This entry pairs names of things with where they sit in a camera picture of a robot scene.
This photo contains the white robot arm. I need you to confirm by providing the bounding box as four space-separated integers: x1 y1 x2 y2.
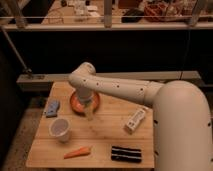
68 62 213 171

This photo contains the white paper cup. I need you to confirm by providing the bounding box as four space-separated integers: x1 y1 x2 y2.
49 118 70 143

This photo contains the wooden bamboo board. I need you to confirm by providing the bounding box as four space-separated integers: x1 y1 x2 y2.
26 82 154 169

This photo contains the orange carrot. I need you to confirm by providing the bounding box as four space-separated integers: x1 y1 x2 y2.
64 146 91 159

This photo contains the white plastic bottle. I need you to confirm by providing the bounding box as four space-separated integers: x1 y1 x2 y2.
124 107 148 134

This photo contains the black white striped block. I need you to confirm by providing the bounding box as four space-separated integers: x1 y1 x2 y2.
111 146 142 163

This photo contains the diagonal metal strut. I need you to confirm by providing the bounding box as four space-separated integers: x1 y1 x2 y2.
0 26 33 77

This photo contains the upper wooden shelf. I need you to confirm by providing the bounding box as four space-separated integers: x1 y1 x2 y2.
0 0 213 31

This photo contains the grey metal rail beam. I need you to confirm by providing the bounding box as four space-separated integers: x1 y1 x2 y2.
16 71 203 92

